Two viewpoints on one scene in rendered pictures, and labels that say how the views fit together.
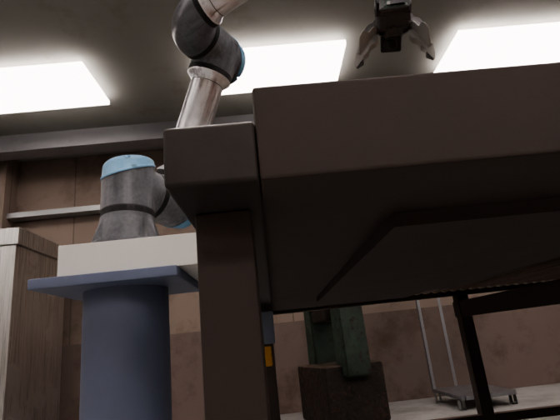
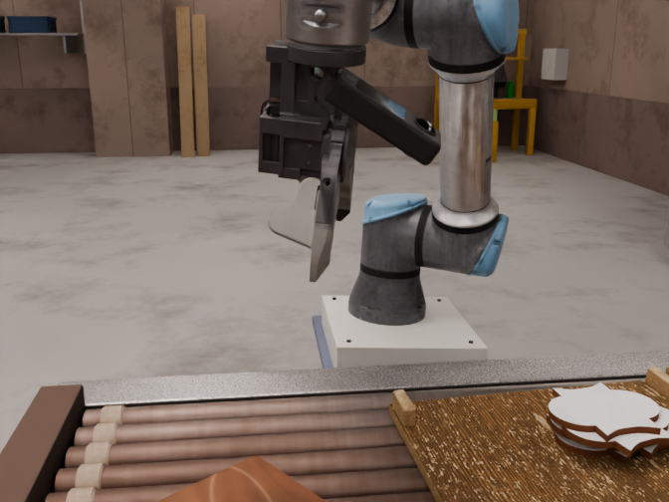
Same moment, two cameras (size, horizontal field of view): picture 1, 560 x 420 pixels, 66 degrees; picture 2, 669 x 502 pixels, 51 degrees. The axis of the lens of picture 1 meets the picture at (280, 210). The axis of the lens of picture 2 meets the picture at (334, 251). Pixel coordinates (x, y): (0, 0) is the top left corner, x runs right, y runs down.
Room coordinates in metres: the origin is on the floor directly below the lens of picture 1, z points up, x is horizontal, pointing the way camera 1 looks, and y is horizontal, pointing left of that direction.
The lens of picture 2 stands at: (0.71, -0.94, 1.42)
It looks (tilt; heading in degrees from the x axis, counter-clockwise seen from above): 16 degrees down; 86
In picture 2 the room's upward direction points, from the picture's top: straight up
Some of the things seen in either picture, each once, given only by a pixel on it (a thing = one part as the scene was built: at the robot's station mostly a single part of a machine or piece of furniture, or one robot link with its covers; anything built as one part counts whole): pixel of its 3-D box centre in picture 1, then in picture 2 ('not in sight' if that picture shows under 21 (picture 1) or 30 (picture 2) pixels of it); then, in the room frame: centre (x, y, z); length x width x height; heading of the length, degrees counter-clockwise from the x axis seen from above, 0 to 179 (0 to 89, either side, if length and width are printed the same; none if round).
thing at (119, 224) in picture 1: (127, 234); (388, 287); (0.91, 0.34, 0.97); 0.15 x 0.15 x 0.10
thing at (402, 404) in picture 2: not in sight; (403, 407); (0.87, -0.09, 0.95); 0.06 x 0.02 x 0.03; 96
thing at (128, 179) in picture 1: (131, 187); (396, 229); (0.93, 0.34, 1.09); 0.13 x 0.12 x 0.14; 152
